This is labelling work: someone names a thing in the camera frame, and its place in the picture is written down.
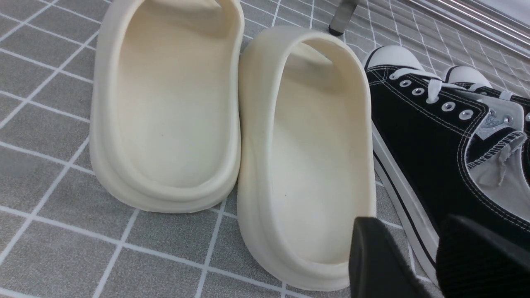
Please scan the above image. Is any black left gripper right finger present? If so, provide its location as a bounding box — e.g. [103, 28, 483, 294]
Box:
[436, 215, 530, 298]

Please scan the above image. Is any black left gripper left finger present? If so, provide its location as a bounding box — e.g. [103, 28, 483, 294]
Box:
[349, 217, 430, 298]

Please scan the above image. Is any black canvas sneaker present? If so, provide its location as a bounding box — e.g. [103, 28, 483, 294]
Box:
[442, 66, 530, 130]
[364, 45, 529, 284]

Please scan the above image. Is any metal shoe rack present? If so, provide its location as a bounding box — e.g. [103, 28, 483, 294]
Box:
[328, 0, 530, 58]

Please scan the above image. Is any cream foam slide right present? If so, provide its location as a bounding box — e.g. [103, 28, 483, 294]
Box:
[237, 25, 376, 292]

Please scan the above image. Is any cream foam slide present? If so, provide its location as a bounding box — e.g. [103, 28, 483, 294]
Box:
[237, 25, 376, 292]
[89, 0, 245, 214]

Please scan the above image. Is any cream foam slide left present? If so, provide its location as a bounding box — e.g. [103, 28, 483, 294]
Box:
[89, 0, 245, 214]

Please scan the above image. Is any grey checked table cloth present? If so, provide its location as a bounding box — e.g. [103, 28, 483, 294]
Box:
[0, 0, 529, 298]

